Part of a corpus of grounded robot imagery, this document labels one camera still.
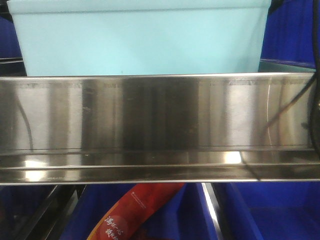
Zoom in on stainless steel shelf rail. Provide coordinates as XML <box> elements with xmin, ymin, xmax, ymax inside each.
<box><xmin>0</xmin><ymin>72</ymin><xmax>320</xmax><ymax>185</ymax></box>

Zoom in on light cyan plastic bin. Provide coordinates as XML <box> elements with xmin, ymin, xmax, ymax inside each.
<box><xmin>7</xmin><ymin>0</ymin><xmax>271</xmax><ymax>76</ymax></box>

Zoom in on red printed package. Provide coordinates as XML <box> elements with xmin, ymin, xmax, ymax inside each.
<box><xmin>87</xmin><ymin>182</ymin><xmax>185</xmax><ymax>240</ymax></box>

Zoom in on blue bin under shelf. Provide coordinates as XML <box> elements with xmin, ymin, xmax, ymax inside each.
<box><xmin>59</xmin><ymin>183</ymin><xmax>218</xmax><ymax>240</ymax></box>

